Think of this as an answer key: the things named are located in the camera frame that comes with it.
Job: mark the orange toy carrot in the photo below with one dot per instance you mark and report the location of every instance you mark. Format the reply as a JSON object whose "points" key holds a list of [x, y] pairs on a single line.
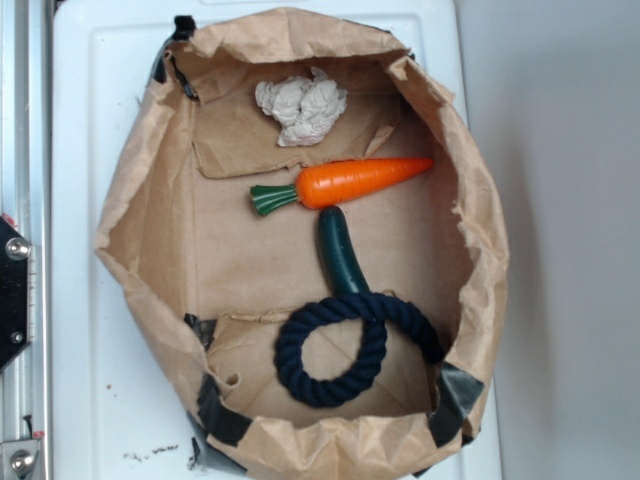
{"points": [[337, 182]]}

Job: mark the dark green toy cucumber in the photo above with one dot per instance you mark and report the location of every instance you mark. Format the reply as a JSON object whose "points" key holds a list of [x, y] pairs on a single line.
{"points": [[336, 253]]}

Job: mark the brown paper bag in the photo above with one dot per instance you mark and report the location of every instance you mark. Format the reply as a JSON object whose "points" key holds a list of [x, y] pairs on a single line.
{"points": [[211, 284]]}

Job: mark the crumpled white paper ball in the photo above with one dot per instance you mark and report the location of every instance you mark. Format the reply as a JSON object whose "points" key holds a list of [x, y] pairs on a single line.
{"points": [[305, 108]]}

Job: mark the black bracket plate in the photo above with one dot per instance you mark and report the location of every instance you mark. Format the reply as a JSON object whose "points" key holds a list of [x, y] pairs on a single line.
{"points": [[14, 294]]}

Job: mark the aluminium frame rail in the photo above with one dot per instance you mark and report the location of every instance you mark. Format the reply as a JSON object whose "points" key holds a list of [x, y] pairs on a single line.
{"points": [[26, 422]]}

